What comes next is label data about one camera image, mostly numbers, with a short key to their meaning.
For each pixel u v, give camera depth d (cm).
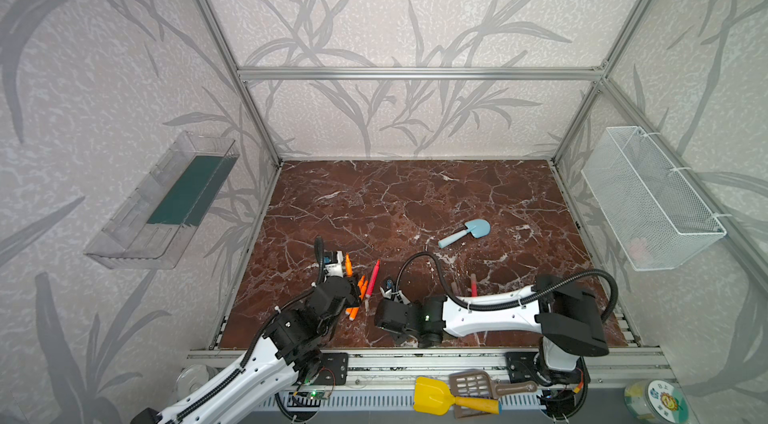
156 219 63
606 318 48
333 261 69
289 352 53
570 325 43
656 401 63
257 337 53
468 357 77
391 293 70
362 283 87
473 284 87
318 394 70
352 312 82
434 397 71
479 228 101
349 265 77
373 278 89
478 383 72
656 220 60
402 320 59
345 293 59
